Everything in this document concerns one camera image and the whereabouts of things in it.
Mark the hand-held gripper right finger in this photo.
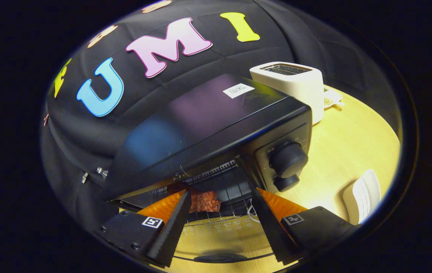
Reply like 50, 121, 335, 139
249, 187, 358, 266

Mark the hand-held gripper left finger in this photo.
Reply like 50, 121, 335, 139
94, 189, 192, 269

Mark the brown meat slice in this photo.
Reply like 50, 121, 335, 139
189, 190, 222, 213

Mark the black toaster oven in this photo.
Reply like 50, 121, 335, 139
102, 73, 313, 264

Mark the white pop-up toaster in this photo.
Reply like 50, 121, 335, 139
250, 61, 324, 126

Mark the white ribbed plate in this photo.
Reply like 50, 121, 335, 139
343, 169, 381, 225

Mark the white divided bean tray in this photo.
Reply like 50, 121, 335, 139
323, 86, 345, 110

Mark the black backdrop cloth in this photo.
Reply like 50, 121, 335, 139
41, 0, 402, 228

